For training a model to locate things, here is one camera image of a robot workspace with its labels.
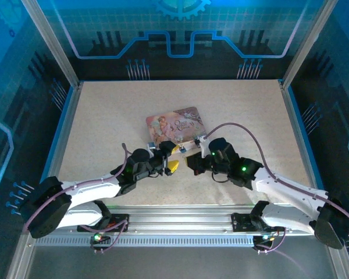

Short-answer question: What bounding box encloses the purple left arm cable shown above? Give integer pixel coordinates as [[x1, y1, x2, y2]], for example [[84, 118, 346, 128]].
[[23, 142, 133, 233]]

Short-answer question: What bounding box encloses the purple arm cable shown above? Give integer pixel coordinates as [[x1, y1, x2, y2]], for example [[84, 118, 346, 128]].
[[204, 122, 349, 238], [23, 142, 133, 233]]

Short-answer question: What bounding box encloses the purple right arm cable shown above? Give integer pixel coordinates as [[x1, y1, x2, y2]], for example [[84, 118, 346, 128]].
[[204, 122, 349, 238]]

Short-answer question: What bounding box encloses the aluminium cross rail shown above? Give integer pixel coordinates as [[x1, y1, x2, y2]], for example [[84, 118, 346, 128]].
[[34, 204, 318, 248]]

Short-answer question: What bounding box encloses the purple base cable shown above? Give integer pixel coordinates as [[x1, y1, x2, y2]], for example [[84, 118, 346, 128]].
[[255, 228, 287, 254], [88, 219, 129, 254]]

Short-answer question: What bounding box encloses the aluminium side rail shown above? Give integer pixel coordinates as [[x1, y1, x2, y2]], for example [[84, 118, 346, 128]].
[[278, 78, 349, 279], [5, 81, 84, 279]]

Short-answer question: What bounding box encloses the aluminium frame post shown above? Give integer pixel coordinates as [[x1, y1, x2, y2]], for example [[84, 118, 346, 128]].
[[20, 0, 81, 88], [281, 0, 340, 85]]

